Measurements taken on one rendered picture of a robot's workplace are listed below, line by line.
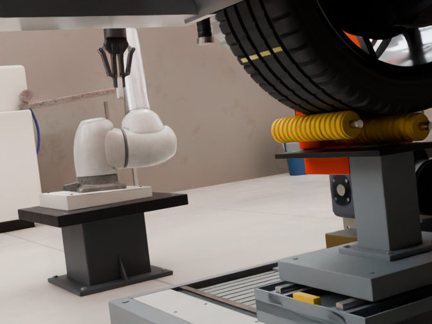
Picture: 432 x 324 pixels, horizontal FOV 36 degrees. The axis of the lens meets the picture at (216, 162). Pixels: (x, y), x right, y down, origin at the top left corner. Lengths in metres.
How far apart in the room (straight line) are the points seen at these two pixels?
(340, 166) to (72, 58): 4.29
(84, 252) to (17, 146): 2.19
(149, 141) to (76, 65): 3.11
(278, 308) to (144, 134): 1.28
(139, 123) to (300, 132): 1.23
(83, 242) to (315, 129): 1.27
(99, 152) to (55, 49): 3.13
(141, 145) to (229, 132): 3.70
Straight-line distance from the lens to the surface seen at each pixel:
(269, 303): 1.50
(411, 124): 1.40
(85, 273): 2.53
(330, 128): 1.40
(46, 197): 2.65
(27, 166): 4.62
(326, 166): 1.57
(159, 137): 2.60
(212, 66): 6.21
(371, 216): 1.49
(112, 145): 2.55
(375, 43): 1.78
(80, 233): 2.50
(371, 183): 1.47
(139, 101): 2.68
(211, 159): 6.13
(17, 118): 4.61
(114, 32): 2.28
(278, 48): 1.30
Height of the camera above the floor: 0.54
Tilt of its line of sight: 3 degrees down
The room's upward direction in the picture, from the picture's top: 7 degrees counter-clockwise
